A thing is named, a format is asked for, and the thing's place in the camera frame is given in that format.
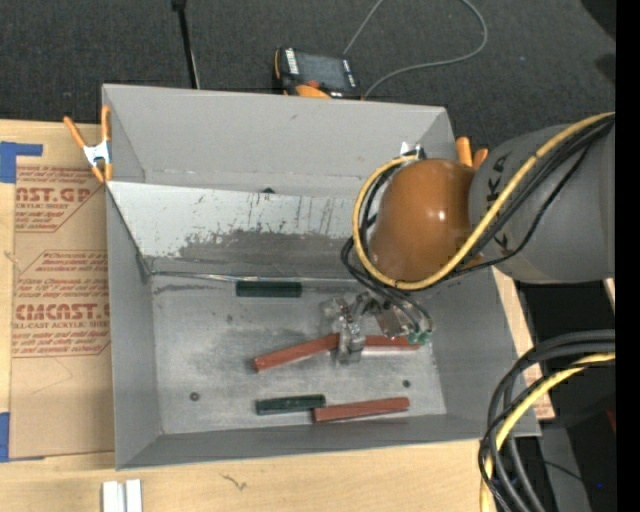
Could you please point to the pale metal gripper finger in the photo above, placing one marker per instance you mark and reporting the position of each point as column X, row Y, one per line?
column 351, row 347
column 334, row 311

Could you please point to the grey metal bin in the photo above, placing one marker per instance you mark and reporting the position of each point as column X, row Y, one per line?
column 280, row 325

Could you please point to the red-brown flat block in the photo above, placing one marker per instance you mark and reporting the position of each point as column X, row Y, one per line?
column 295, row 354
column 360, row 410

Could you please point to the dark green flat block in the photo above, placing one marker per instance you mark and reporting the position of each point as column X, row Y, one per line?
column 290, row 404
column 269, row 289

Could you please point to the brown cardboard board red print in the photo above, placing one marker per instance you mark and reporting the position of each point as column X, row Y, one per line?
column 60, row 300

